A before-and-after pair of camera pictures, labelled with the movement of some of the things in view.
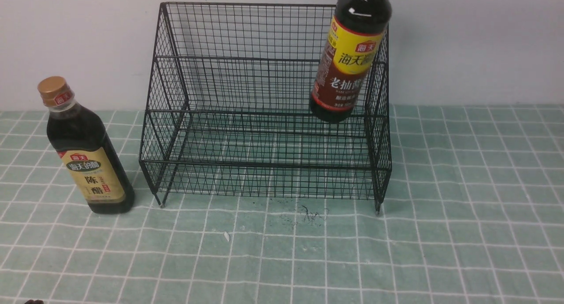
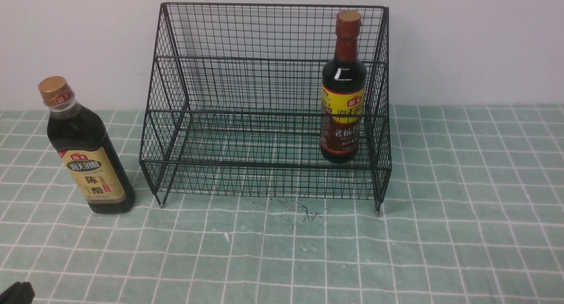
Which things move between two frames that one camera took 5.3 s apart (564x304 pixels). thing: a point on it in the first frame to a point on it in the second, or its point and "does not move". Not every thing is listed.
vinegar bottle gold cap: x=79 y=136 does not move
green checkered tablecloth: x=474 y=214 does not move
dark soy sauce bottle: x=354 y=39 to x=343 y=91
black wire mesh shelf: x=227 y=110 does not move
